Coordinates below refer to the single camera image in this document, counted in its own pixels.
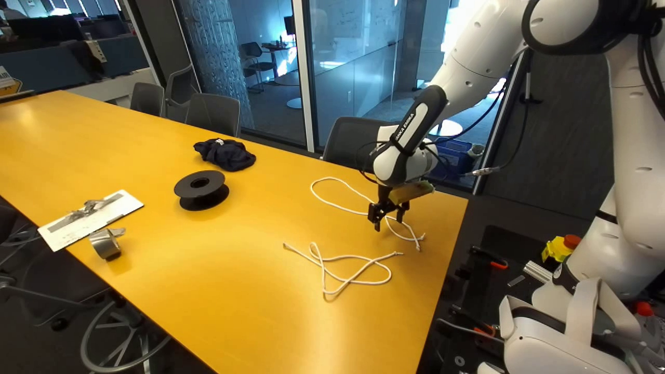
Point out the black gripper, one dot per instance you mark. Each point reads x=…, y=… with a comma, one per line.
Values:
x=382, y=206

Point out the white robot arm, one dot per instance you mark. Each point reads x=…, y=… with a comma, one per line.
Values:
x=628, y=34

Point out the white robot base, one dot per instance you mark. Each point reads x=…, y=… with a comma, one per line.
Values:
x=577, y=319

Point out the grey office chair near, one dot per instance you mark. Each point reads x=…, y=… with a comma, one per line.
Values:
x=351, y=139

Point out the grey office chair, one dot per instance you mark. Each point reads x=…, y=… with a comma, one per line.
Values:
x=148, y=98
x=351, y=139
x=214, y=112

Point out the black cloth bundle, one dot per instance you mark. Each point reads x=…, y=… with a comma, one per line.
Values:
x=226, y=155

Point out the black filament spool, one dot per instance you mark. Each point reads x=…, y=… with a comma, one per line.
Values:
x=202, y=189

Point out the grey office chair middle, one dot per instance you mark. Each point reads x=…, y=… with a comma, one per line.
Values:
x=214, y=112

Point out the grey office chair far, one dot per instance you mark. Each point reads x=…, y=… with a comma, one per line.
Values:
x=148, y=98

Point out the white paper sheet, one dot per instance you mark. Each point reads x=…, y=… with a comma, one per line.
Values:
x=87, y=219

